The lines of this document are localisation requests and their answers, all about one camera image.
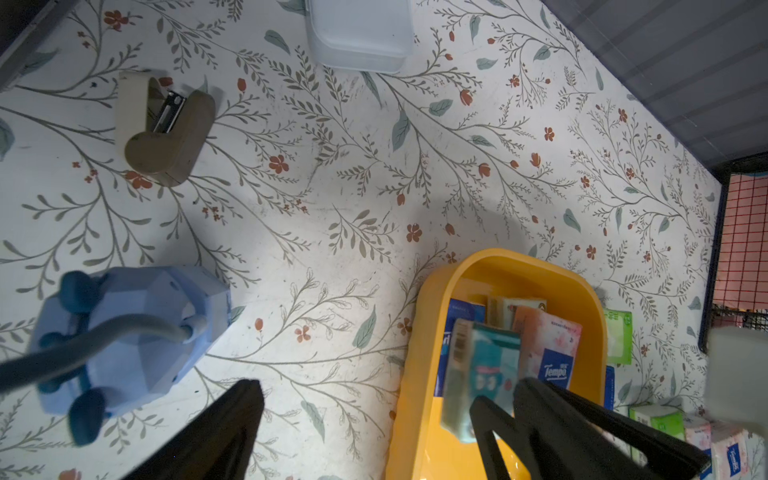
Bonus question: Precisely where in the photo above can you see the green tissue pack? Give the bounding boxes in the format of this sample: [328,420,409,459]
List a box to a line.
[628,404,685,440]
[604,309,633,365]

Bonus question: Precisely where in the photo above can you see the translucent box lid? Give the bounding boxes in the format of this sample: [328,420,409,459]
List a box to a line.
[305,0,414,74]

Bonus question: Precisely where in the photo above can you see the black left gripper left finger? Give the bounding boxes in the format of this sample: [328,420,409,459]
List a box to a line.
[126,380,264,479]

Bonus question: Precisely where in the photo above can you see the black wire desk organizer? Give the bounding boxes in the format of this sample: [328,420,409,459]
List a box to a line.
[698,153,767,354]

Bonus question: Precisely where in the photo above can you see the pink blue Tempo tissue pack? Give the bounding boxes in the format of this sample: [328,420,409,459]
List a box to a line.
[513,306,582,389]

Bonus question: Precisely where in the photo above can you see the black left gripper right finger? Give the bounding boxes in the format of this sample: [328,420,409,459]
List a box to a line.
[470,378,711,479]

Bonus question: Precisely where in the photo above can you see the pink floral tissue pack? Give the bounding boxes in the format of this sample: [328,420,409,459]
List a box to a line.
[684,415,750,479]

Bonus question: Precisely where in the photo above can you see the dark blue Tempo tissue pack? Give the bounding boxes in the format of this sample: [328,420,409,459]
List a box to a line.
[434,299,486,398]

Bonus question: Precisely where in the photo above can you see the teal cartoon tissue pack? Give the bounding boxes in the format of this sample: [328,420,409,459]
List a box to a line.
[440,320,521,444]

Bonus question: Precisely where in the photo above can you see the blue desk fan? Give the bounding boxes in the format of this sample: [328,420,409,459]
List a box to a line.
[1,266,234,446]

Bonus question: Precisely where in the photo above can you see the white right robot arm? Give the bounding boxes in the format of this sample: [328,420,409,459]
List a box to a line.
[704,327,767,438]

